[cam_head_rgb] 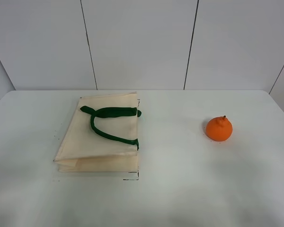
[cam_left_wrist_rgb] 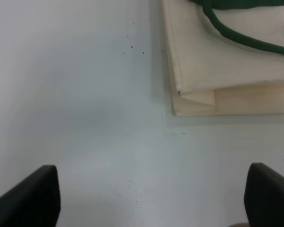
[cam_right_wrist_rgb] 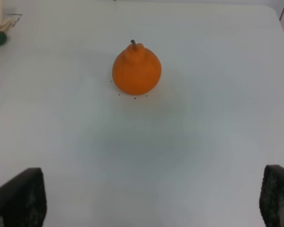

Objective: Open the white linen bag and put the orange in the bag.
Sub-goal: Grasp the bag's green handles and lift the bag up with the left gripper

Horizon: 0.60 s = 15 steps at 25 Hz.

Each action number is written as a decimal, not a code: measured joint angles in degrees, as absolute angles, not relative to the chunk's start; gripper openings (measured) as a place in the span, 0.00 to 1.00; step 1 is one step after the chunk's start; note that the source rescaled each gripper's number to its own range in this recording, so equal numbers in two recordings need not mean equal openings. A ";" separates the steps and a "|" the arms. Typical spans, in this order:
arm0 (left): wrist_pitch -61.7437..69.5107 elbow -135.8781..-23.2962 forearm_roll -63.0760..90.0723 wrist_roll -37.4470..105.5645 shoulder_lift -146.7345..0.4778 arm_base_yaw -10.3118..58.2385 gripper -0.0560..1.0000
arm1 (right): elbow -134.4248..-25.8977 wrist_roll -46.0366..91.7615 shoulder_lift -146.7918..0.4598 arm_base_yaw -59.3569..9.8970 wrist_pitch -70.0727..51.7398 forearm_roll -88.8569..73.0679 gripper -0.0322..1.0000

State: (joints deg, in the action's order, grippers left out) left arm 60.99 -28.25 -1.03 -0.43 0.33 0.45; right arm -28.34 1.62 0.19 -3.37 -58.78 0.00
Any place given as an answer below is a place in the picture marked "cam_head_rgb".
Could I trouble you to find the cream linen bag green handles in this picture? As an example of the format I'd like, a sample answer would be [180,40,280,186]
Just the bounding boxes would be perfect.
[54,92,141,173]

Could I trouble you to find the orange citrus fruit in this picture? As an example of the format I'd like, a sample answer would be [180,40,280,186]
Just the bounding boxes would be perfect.
[205,115,233,142]

